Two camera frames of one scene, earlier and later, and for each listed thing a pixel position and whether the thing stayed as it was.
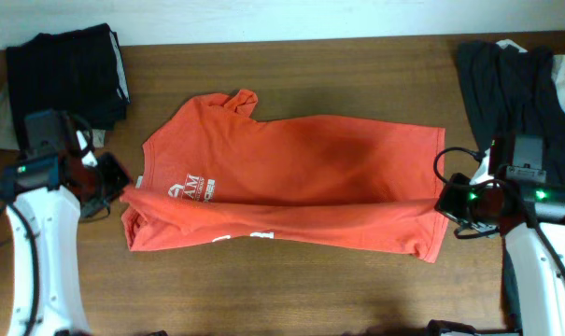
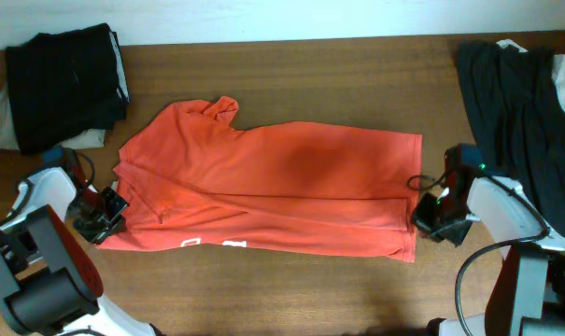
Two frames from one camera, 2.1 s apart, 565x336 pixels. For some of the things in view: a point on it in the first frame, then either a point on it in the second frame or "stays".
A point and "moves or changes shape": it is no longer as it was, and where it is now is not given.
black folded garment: x=79 y=71 stays
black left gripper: x=109 y=164 -> x=118 y=221
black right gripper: x=447 y=202 -> x=422 y=223
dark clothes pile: x=509 y=91 stays
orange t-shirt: x=218 y=168 moves or changes shape
